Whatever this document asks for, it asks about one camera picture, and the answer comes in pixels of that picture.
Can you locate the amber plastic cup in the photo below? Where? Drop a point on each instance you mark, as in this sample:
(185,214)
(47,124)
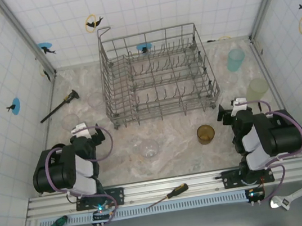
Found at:
(206,134)

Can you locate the pale green dimpled cup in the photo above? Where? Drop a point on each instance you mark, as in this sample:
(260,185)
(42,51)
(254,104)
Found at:
(256,88)

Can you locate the teal translucent plastic cup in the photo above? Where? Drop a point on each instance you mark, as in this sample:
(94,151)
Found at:
(235,60)

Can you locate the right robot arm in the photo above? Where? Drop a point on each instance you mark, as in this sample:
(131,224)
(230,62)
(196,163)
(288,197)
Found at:
(282,138)

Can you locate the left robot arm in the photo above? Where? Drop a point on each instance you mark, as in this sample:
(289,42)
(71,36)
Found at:
(52,173)

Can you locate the black caliper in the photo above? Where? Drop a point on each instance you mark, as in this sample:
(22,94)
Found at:
(73,95)

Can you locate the clear stemless glass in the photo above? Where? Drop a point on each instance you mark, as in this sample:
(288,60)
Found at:
(149,148)

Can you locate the black controller board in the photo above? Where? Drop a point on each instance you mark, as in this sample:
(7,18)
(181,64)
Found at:
(101,215)
(254,194)

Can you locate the blue disc small fish sticker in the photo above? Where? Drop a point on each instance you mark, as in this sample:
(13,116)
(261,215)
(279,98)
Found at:
(16,106)

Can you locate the blue disc shark sticker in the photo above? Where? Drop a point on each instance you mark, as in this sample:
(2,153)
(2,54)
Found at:
(44,47)

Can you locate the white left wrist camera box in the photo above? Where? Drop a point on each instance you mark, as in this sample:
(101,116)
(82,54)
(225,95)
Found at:
(81,129)

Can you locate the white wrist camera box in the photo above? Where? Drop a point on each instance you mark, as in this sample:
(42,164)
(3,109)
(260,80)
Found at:
(81,129)
(240,103)

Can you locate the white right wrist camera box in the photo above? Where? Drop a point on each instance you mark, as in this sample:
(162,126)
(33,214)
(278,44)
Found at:
(240,103)

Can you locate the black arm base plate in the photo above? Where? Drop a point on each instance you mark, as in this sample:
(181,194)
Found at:
(229,178)
(117,194)

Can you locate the aluminium frame cross bar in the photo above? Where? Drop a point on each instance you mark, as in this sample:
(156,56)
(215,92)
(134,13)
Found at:
(84,64)

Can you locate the aluminium mounting rail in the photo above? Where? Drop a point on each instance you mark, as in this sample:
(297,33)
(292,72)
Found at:
(150,185)

